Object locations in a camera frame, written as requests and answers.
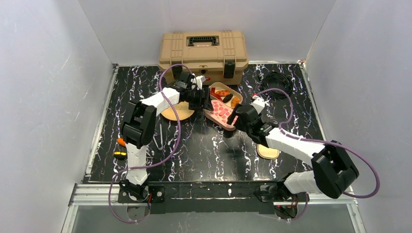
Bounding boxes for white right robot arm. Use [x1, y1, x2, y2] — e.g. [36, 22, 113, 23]
[227, 104, 360, 201]

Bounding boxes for white metal food tongs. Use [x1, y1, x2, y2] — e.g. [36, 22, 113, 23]
[153, 117, 164, 151]

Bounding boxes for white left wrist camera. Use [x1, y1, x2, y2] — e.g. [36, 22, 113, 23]
[192, 75, 206, 90]

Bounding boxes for aluminium base frame rail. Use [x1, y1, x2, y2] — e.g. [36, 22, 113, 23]
[62, 183, 365, 233]

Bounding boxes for tan plastic toolbox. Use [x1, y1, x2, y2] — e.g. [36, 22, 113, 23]
[158, 31, 249, 85]

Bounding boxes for beige lunch box tray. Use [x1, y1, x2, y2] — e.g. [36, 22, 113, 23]
[209, 82, 243, 108]

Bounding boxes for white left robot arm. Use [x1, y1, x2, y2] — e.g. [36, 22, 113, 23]
[120, 72, 212, 199]

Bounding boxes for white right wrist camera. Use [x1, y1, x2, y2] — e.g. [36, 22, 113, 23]
[250, 95, 266, 114]

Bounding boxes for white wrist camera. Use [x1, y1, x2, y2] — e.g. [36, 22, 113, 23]
[250, 95, 266, 114]
[192, 75, 206, 90]

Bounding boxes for coiled black cable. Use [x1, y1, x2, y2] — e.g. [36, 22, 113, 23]
[258, 71, 294, 99]

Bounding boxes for black yellow handled screwdriver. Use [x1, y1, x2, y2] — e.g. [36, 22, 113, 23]
[113, 151, 127, 160]

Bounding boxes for pink lunch box lid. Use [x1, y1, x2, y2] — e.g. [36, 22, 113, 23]
[211, 100, 233, 111]

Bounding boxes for dark brown sea cucumber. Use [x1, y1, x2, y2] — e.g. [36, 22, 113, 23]
[223, 93, 233, 103]

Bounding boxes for pink lunch box tray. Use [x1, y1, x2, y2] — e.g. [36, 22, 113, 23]
[204, 108, 236, 131]

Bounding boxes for beige lunch box lid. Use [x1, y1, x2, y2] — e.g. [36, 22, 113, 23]
[257, 144, 280, 160]

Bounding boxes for fried chicken piece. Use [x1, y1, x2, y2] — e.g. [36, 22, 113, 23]
[231, 97, 240, 108]

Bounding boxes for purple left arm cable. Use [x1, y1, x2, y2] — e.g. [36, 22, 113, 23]
[107, 64, 195, 224]

